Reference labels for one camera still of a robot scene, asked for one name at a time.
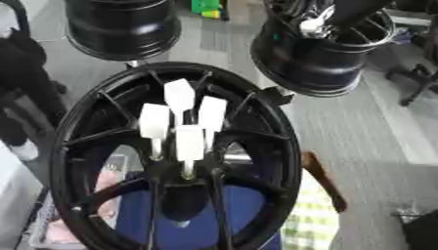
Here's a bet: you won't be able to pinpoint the green box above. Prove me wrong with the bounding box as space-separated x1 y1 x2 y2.
188 0 225 20

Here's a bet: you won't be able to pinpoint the black wheel rim with spokes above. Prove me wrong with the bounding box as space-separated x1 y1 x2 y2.
247 0 397 98

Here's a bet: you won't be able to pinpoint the brown wooden chair leg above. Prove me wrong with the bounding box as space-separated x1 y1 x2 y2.
299 150 349 214

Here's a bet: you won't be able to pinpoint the black spoked wheel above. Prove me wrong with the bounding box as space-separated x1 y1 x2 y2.
48 61 305 250

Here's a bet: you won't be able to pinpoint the clear plastic bin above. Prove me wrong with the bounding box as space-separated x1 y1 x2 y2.
25 153 130 250

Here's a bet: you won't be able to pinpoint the white pin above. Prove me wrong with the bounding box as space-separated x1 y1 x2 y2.
197 95 230 153
172 124 205 180
137 103 173 161
162 77 197 126

